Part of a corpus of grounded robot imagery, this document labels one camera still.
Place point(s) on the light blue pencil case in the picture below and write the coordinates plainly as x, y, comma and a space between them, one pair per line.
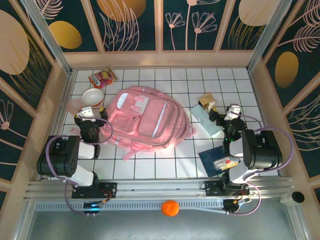
203, 120

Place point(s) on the small tan box toy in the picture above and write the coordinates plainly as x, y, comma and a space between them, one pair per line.
206, 100

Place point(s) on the white card red label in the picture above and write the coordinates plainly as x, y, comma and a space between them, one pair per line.
225, 163

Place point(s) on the dark blue notebook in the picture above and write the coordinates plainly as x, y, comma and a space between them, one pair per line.
208, 160

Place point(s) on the pink school backpack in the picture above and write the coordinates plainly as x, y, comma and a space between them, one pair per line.
150, 117

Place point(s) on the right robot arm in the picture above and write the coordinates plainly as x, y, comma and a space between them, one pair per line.
262, 150

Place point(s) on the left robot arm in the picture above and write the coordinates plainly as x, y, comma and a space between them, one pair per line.
57, 155

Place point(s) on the translucent pink plastic cup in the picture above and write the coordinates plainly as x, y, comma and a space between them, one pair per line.
73, 106

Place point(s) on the white bowl orange outside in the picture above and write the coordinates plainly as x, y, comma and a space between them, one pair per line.
92, 97

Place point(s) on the red yellow snack packet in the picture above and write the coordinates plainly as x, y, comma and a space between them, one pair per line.
102, 78

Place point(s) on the small controller board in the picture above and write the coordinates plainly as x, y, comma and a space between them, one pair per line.
92, 206
232, 205

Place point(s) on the grey box black cap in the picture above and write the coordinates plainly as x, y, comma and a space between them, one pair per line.
298, 197

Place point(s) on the orange ball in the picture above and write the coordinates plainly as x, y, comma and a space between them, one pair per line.
170, 208

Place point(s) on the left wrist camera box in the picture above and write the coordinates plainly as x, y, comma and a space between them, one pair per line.
86, 112

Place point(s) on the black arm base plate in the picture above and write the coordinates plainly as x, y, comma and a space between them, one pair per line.
212, 188
110, 190

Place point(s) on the aluminium frame post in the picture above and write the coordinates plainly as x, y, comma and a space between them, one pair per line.
48, 37
267, 37

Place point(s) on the aluminium mounting rail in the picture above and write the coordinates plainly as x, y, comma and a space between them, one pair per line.
160, 187

